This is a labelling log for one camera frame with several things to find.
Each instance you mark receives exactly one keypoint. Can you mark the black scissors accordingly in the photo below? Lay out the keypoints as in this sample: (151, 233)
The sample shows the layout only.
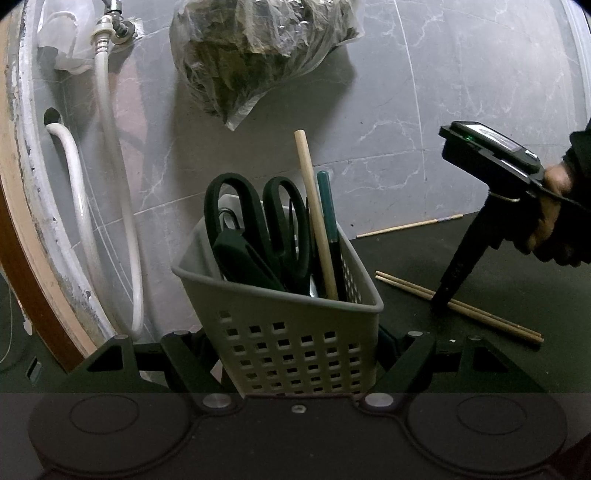
(211, 212)

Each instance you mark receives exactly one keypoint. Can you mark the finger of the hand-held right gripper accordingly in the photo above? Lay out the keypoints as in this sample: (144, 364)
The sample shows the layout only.
(466, 258)

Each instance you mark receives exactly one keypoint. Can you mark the white wall trim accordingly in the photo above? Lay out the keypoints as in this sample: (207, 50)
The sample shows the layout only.
(579, 46)

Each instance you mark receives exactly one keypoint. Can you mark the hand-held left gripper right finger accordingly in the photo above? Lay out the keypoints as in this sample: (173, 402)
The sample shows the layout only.
(415, 355)

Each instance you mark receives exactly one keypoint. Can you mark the person's right forearm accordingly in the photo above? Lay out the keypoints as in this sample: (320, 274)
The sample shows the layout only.
(581, 152)

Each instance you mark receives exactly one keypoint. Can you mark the white perforated utensil basket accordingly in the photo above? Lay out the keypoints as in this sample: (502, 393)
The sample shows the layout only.
(286, 341)

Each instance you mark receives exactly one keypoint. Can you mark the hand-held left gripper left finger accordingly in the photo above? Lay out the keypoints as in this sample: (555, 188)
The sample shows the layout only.
(184, 355)

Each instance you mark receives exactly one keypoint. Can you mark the white hanging plastic bag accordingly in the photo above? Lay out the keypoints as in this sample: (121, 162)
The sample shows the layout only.
(64, 41)

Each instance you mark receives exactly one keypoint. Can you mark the person's right hand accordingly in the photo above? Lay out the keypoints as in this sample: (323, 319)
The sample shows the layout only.
(551, 221)

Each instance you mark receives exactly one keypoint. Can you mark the metal wall tap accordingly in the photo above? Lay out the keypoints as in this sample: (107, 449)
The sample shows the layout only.
(117, 25)

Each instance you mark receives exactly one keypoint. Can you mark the bamboo chopstick with purple band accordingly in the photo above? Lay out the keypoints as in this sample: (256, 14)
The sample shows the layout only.
(406, 226)
(406, 282)

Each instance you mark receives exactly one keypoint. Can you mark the wooden door frame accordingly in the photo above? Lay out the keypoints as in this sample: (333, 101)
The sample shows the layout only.
(41, 323)

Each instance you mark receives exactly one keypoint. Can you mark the plain bamboo chopstick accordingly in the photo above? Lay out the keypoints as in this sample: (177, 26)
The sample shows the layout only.
(314, 207)
(508, 328)

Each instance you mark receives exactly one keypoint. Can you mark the plastic bag of dried leaves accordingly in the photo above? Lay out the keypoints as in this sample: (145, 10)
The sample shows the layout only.
(258, 50)

